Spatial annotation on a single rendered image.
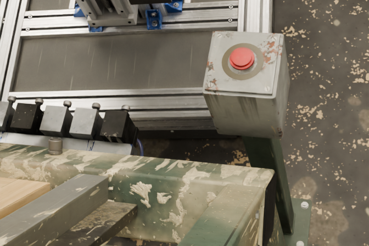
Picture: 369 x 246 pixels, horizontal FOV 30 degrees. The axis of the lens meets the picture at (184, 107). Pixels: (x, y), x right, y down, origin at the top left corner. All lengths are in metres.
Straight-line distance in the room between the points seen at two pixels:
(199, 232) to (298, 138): 1.25
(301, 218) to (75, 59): 0.80
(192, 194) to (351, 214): 0.96
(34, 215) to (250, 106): 0.40
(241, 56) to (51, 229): 0.41
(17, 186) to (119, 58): 0.97
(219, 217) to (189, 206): 0.19
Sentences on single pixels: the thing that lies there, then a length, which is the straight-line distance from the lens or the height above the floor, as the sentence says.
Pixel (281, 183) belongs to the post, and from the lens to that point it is 1.56.
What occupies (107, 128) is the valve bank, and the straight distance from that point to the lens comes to 1.30.
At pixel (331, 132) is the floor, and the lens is 2.06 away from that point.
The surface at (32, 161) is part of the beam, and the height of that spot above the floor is 0.90.
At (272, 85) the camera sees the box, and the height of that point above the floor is 0.93.
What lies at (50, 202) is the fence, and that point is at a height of 1.04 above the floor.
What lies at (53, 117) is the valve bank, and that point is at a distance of 1.35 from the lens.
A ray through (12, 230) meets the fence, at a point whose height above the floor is 1.14.
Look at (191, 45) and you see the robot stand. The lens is 2.00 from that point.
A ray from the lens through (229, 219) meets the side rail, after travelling 0.89.
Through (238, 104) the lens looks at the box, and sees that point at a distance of 1.12.
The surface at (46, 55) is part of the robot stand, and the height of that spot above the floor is 0.21.
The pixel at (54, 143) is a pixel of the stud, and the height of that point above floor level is 0.88.
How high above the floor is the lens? 1.89
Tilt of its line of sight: 62 degrees down
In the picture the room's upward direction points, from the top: 24 degrees counter-clockwise
